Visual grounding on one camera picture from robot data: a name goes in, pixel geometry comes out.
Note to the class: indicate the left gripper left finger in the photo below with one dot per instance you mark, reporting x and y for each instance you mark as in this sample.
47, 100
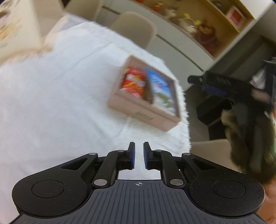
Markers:
107, 168

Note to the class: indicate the wooden display shelf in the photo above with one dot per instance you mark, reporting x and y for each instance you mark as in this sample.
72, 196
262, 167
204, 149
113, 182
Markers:
213, 25

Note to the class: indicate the blue seaweed snack packet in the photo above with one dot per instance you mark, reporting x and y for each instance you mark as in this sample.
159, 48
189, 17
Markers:
162, 96

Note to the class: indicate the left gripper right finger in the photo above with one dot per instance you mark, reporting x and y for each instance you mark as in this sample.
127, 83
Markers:
165, 163

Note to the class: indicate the pink cardboard box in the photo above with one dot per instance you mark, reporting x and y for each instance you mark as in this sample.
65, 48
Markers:
142, 108

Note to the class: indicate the white fluffy tablecloth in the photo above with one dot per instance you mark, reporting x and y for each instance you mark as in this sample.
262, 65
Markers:
54, 109

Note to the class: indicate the red spicy snack packet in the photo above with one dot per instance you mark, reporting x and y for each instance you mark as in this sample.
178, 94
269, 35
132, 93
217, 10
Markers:
134, 81

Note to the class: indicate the beige dining chair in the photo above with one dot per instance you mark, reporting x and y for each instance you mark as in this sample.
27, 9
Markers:
135, 27

